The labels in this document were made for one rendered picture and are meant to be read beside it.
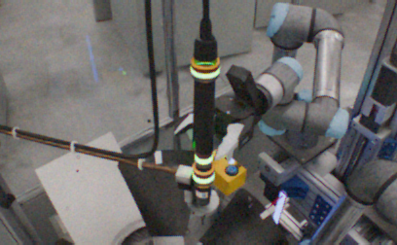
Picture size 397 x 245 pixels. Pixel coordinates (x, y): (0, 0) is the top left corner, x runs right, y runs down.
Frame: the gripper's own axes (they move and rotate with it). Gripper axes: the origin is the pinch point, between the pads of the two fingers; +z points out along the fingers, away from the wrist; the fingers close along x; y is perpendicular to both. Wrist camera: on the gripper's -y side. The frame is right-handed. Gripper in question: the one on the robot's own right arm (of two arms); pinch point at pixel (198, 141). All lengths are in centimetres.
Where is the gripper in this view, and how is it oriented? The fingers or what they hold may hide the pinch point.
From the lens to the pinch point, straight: 62.1
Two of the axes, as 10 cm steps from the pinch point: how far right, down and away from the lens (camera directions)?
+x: -7.6, -4.3, 4.8
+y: 0.0, 7.5, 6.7
